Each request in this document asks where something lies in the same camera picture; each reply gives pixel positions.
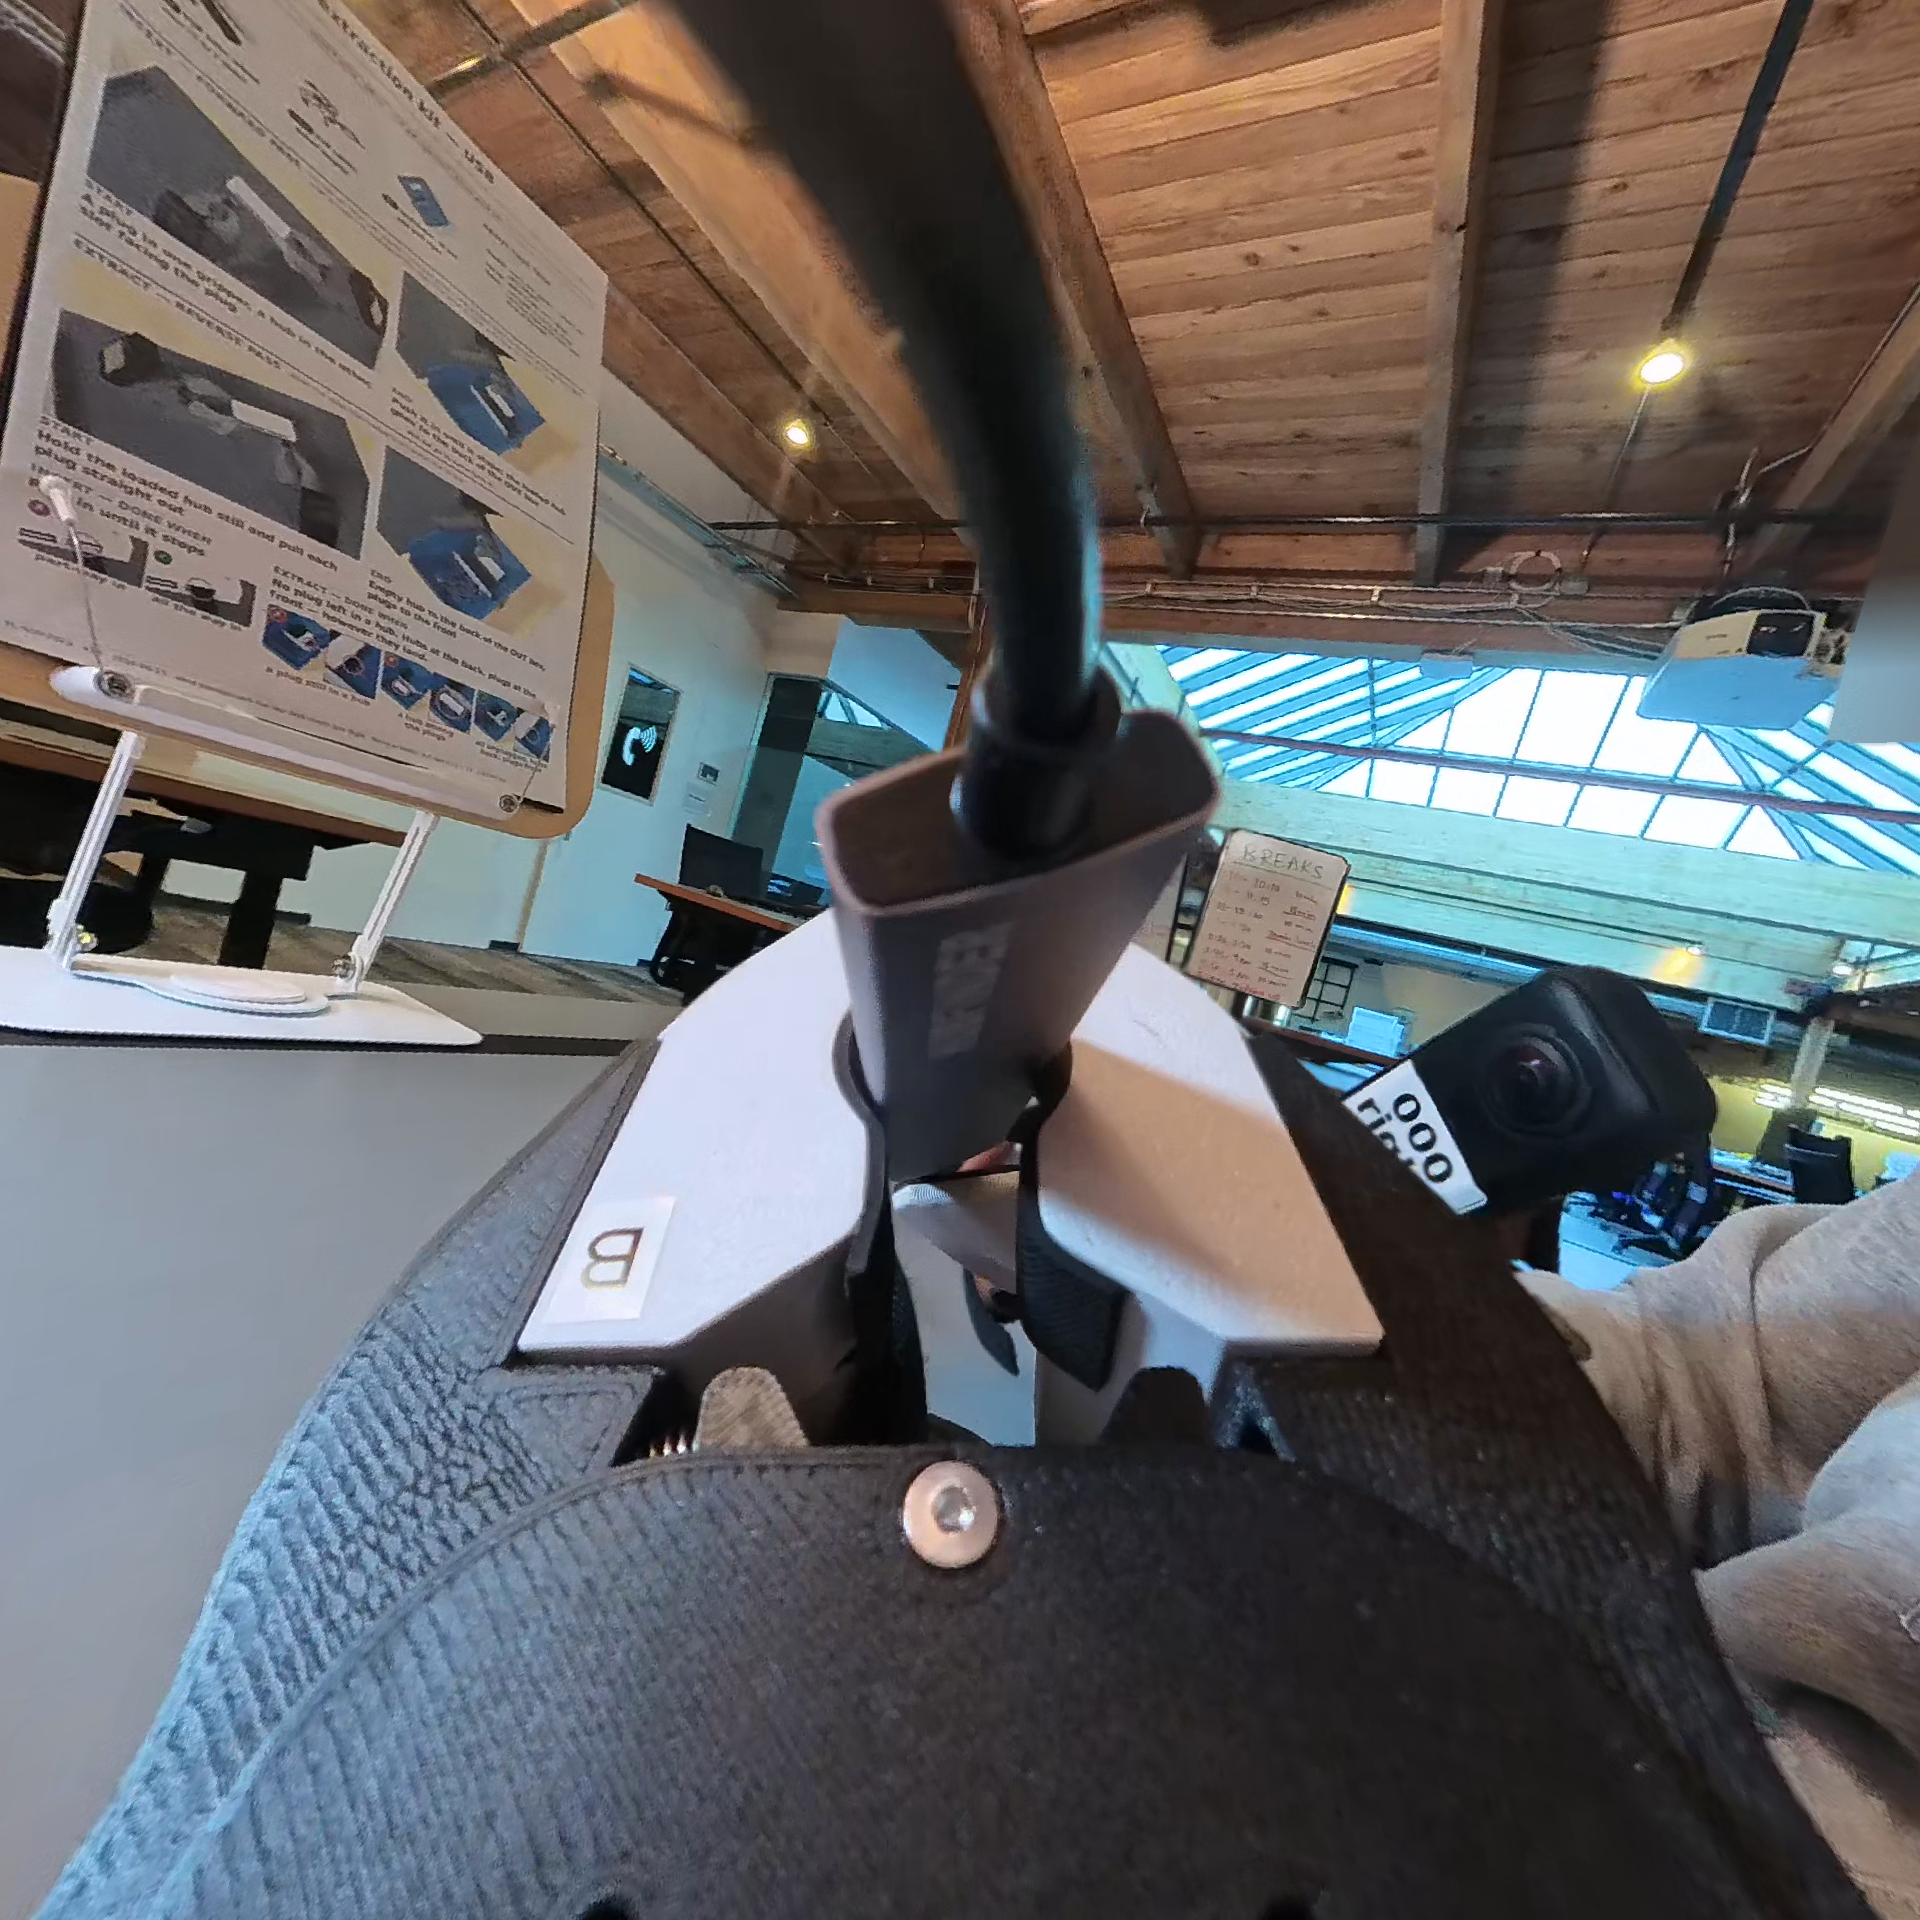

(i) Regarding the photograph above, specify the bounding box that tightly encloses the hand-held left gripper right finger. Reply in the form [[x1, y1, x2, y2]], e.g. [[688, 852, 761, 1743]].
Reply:
[[1014, 975, 1387, 1394]]

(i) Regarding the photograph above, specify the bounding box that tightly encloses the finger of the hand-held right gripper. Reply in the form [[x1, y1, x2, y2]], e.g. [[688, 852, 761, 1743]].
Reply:
[[896, 1176, 1040, 1375]]

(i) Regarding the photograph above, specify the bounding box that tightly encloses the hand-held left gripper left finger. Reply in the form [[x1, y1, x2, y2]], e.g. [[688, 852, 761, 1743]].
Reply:
[[516, 902, 904, 1443]]

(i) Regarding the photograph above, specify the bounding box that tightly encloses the black hub cable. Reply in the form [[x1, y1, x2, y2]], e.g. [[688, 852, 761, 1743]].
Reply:
[[675, 0, 1124, 863]]

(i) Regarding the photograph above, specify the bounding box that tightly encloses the person's right forearm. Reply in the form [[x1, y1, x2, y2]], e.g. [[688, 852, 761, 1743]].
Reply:
[[1518, 1157, 1920, 1576]]

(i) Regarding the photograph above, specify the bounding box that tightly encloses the large handwritten whiteboard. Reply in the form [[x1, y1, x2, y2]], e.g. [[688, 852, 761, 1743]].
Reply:
[[1188, 831, 1352, 1008]]

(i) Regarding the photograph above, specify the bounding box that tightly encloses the black office chair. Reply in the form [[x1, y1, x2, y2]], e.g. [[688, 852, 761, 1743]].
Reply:
[[652, 824, 787, 1000]]

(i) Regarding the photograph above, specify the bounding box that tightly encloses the white poster stand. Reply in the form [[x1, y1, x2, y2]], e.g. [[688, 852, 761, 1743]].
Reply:
[[0, 662, 560, 1048]]

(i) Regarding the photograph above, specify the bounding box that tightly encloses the glass skylight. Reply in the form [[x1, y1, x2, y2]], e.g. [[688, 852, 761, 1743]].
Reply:
[[1154, 646, 1920, 874]]

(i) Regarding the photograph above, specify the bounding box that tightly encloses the white ceiling projector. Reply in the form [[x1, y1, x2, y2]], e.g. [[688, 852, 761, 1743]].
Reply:
[[1636, 594, 1850, 730]]

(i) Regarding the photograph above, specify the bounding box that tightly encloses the wooden backing board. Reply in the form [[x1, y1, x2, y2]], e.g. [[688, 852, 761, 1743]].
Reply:
[[0, 169, 616, 846]]

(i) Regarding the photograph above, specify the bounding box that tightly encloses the black-legged wooden desk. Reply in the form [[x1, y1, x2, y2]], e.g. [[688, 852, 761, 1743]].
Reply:
[[0, 720, 403, 965]]

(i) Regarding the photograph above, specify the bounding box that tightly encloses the instruction poster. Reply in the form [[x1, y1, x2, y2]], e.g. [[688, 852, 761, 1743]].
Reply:
[[0, 0, 606, 821]]

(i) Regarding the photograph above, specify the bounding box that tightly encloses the black wall sign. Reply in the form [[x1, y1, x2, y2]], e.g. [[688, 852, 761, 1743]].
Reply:
[[605, 662, 683, 807]]

